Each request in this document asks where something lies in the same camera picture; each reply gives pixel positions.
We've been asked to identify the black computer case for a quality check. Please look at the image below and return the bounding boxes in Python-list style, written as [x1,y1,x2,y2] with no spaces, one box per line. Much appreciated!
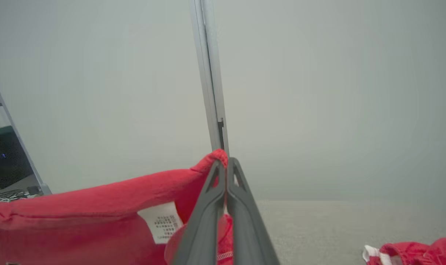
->
[0,127,34,190]

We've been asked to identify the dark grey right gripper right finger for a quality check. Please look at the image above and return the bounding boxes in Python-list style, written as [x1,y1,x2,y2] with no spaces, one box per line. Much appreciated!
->
[226,158,280,265]

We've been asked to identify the grey double-foot partition post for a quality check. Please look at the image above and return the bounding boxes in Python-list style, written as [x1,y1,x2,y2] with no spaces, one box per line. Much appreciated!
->
[189,0,230,155]

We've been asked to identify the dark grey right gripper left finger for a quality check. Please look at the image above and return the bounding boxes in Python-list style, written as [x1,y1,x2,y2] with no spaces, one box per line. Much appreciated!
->
[171,160,226,265]

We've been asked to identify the red t-shirt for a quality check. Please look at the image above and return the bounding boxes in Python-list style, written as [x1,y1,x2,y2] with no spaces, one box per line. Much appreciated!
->
[0,149,233,265]

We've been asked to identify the black cable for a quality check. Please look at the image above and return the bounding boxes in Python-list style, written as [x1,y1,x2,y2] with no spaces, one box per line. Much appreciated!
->
[0,158,29,202]

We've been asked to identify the red shorts with white stripes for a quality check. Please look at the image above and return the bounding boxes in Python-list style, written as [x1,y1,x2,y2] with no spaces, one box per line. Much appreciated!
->
[363,237,446,265]

